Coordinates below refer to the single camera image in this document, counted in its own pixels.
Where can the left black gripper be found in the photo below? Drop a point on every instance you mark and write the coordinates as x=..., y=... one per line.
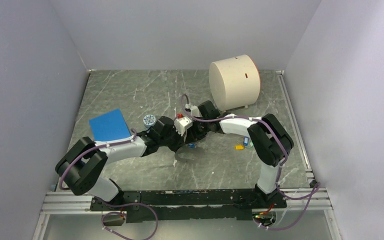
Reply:
x=180, y=142

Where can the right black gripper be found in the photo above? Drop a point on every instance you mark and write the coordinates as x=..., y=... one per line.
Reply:
x=193, y=136

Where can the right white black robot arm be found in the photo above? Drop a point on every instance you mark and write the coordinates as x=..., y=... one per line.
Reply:
x=271, y=141

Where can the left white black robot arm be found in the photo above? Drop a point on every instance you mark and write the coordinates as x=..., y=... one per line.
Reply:
x=81, y=167

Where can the cream cylindrical container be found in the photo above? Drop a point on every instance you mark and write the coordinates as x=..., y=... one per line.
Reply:
x=234, y=82

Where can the yellow key tag on table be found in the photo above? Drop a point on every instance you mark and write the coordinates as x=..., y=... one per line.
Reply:
x=239, y=147

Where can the blue key tag on table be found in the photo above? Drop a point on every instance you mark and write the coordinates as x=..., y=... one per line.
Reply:
x=245, y=141

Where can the blue flat board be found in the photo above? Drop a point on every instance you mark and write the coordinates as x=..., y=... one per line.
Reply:
x=109, y=126

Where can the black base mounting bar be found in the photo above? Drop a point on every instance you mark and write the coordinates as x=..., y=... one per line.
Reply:
x=147, y=205

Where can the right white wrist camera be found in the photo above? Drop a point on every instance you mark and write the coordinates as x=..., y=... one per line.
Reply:
x=193, y=110

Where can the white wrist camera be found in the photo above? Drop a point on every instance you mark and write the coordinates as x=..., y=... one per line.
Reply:
x=193, y=110
x=182, y=124

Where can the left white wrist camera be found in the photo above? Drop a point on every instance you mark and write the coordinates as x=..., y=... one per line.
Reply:
x=182, y=124

